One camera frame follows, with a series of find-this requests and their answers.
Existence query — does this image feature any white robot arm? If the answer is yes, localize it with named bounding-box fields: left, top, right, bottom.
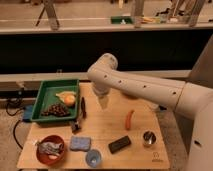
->
left=87, top=53, right=213, bottom=171

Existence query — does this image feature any green box in background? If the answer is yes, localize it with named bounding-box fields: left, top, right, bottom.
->
left=110, top=16, right=132, bottom=24

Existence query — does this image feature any metal cup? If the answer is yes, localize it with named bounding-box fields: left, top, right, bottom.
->
left=143, top=131, right=156, bottom=147

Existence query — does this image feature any orange carrot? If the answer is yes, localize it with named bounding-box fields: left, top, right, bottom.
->
left=125, top=110, right=134, bottom=130

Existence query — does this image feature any dark grape bunch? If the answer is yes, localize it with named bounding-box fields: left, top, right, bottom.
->
left=42, top=104, right=70, bottom=117

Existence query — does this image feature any black rectangular block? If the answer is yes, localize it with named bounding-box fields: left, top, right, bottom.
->
left=108, top=136, right=131, bottom=154

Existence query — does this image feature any small dark clip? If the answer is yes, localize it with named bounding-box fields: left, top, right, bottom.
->
left=70, top=121, right=81, bottom=134

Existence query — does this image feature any green plastic tray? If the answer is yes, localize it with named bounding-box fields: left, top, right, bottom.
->
left=31, top=79, right=79, bottom=123

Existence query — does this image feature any black cable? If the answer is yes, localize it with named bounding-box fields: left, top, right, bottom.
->
left=5, top=96, right=26, bottom=150

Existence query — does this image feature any blue power box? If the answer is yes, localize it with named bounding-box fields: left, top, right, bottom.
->
left=22, top=105, right=33, bottom=122

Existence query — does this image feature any orange apple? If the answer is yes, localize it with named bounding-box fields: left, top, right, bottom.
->
left=64, top=96, right=75, bottom=107

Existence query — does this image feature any red bowl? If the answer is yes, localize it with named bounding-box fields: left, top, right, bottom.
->
left=36, top=135, right=66, bottom=166

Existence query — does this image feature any grey crumpled cloth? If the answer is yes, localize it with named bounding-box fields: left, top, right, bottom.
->
left=38, top=142, right=63, bottom=156

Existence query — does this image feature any blue sponge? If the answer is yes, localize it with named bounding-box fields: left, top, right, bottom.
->
left=70, top=136, right=91, bottom=151

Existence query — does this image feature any blue plastic cup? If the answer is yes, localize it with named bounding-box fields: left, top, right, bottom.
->
left=85, top=149, right=102, bottom=168

